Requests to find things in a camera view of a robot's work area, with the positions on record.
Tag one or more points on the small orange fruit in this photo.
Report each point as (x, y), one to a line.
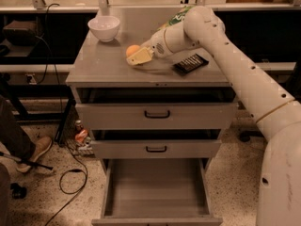
(132, 49)

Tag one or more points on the green chip bag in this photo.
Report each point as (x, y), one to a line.
(178, 17)

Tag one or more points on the dark chocolate bar wrapper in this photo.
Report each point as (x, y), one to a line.
(190, 64)

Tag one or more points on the grey drawer cabinet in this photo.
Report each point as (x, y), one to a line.
(101, 75)

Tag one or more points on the white bowl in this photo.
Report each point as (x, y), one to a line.
(104, 28)

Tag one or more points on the grey drawer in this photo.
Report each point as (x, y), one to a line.
(157, 116)
(135, 149)
(156, 192)

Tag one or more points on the grey bottom drawer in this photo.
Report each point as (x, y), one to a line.
(156, 192)

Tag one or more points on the dark box on shelf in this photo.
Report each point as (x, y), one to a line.
(21, 33)

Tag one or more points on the tan shoe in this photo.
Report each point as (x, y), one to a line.
(38, 149)

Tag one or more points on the black office chair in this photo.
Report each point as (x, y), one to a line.
(245, 136)

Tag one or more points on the grey top drawer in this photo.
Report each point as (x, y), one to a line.
(157, 116)

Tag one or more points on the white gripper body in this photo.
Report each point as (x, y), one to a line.
(156, 46)

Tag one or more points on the black rod on floor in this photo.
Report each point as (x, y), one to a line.
(24, 161)

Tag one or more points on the grey middle drawer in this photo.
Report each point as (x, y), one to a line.
(135, 149)

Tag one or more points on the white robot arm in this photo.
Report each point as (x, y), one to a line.
(274, 110)

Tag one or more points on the dark trouser leg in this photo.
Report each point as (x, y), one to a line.
(12, 135)

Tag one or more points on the orange bottle on floor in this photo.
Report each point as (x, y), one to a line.
(80, 137)

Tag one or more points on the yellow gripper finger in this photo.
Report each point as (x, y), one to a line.
(143, 55)

